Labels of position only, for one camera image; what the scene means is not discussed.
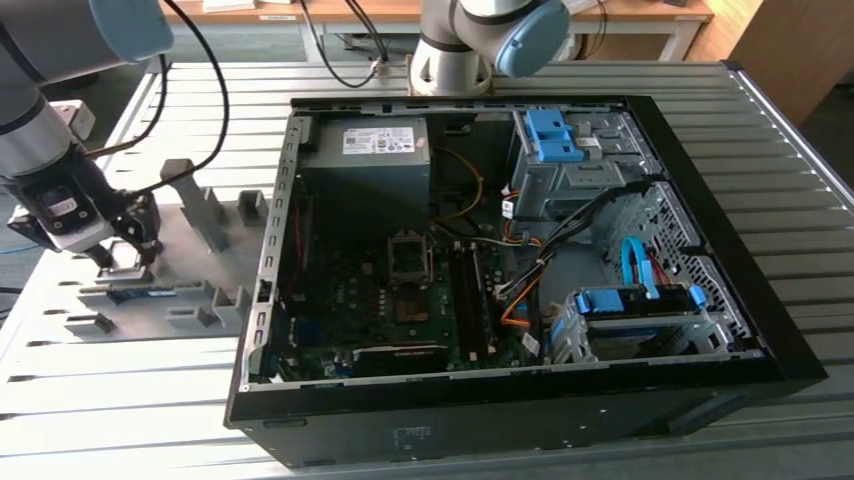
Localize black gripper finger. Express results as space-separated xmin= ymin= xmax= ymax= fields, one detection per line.
xmin=88 ymin=238 xmax=117 ymax=272
xmin=109 ymin=191 xmax=164 ymax=267

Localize silver CPU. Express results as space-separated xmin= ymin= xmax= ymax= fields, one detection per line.
xmin=109 ymin=243 xmax=144 ymax=274

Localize CPU socket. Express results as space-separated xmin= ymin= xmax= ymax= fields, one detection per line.
xmin=391 ymin=285 xmax=436 ymax=324

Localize grey parts rack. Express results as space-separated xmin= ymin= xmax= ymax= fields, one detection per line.
xmin=63 ymin=157 xmax=275 ymax=344

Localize RAM stick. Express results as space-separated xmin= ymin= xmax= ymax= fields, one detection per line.
xmin=105 ymin=283 xmax=180 ymax=302

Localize green motherboard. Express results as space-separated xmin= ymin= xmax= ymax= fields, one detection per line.
xmin=274 ymin=219 xmax=539 ymax=382

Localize grey power supply unit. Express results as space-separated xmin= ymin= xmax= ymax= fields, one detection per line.
xmin=300 ymin=115 xmax=434 ymax=226

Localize metal socket cover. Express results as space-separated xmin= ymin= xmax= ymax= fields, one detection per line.
xmin=386 ymin=229 xmax=435 ymax=285

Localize black graphics card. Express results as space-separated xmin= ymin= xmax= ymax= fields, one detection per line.
xmin=346 ymin=341 xmax=450 ymax=377

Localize RAM slot black clips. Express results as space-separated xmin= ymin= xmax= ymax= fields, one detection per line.
xmin=444 ymin=241 xmax=471 ymax=362
xmin=460 ymin=240 xmax=488 ymax=357

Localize RAM slot white clips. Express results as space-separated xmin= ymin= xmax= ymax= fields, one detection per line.
xmin=470 ymin=241 xmax=499 ymax=354
xmin=452 ymin=240 xmax=479 ymax=361

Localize black PC case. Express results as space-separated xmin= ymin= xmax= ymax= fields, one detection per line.
xmin=223 ymin=93 xmax=829 ymax=471

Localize blue plastic drive latch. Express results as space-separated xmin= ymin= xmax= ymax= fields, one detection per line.
xmin=524 ymin=108 xmax=579 ymax=164

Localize grey metal drive cage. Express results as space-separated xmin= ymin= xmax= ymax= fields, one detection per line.
xmin=510 ymin=109 xmax=669 ymax=221

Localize hard disk in blue carrier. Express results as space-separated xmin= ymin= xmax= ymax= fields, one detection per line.
xmin=572 ymin=284 xmax=707 ymax=319

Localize grey metal disk bay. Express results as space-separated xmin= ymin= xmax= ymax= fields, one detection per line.
xmin=546 ymin=294 xmax=749 ymax=364

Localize wooden cabinet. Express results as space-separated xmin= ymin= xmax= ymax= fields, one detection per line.
xmin=685 ymin=0 xmax=854 ymax=129

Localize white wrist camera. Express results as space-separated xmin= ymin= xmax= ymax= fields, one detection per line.
xmin=7 ymin=184 xmax=116 ymax=254

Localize wooden desk white frame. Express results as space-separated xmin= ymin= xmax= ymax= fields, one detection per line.
xmin=319 ymin=0 xmax=715 ymax=64
xmin=163 ymin=0 xmax=322 ymax=64

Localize yellow black power wire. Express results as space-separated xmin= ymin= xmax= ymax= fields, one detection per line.
xmin=430 ymin=147 xmax=486 ymax=221

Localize orange wire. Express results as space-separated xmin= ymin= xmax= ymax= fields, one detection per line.
xmin=499 ymin=279 xmax=535 ymax=329

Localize black wire bundle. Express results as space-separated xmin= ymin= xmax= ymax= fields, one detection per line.
xmin=496 ymin=182 xmax=646 ymax=301

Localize blue wire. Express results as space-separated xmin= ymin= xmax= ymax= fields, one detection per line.
xmin=619 ymin=237 xmax=662 ymax=301

